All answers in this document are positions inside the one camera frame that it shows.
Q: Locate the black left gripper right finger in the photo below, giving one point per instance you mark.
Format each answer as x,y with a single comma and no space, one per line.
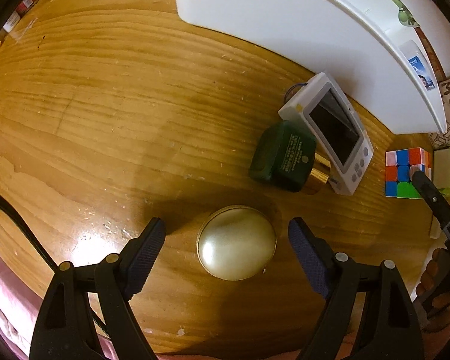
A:
368,313

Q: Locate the multicoloured puzzle cube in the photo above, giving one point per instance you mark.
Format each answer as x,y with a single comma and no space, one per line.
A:
400,165

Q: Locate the person's right hand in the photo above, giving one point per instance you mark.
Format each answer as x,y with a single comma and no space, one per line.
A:
432,301

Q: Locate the green tissue pack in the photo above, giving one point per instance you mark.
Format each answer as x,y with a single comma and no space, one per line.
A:
441,170

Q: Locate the round pearl compact tin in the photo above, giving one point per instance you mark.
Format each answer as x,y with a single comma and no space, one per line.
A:
236,243

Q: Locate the green perfume bottle gold cap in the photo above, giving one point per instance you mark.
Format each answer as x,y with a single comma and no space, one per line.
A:
287,158

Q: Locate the white plastic storage bin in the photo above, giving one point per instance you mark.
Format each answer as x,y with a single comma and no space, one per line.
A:
363,44

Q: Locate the white digital camera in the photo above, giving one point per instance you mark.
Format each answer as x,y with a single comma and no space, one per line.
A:
321,105

